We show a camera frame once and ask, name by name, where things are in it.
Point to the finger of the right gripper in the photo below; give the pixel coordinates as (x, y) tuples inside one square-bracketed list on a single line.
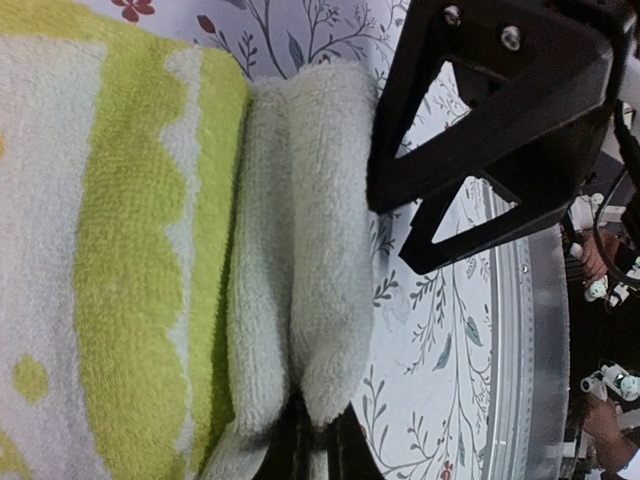
[(522, 68), (535, 184)]

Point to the front aluminium rail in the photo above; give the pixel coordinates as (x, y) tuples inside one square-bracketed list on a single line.
[(530, 358)]

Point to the green yellow patterned towel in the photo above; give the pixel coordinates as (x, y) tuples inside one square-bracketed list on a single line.
[(181, 251)]

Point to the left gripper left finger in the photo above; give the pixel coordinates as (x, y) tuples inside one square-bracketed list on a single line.
[(288, 454)]

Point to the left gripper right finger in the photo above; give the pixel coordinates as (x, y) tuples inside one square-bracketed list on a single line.
[(349, 457)]

